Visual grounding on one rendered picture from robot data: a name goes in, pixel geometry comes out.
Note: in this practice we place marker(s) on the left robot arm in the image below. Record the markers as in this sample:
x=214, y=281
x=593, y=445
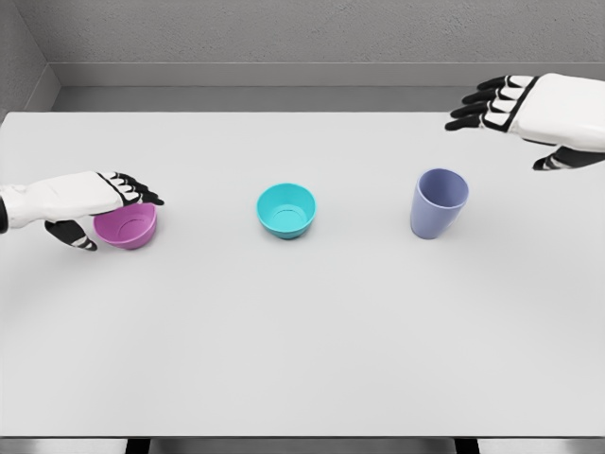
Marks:
x=14, y=208

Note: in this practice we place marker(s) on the pink bowl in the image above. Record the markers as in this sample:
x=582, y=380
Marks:
x=126, y=227

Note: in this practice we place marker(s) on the teal bowl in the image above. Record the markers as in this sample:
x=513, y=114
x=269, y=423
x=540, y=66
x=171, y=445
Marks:
x=286, y=211

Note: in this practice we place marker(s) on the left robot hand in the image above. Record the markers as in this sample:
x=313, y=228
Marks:
x=80, y=194

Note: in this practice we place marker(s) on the lavender cup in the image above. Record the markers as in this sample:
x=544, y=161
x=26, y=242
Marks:
x=437, y=208

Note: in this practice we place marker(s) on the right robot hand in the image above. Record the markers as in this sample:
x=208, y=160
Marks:
x=558, y=109

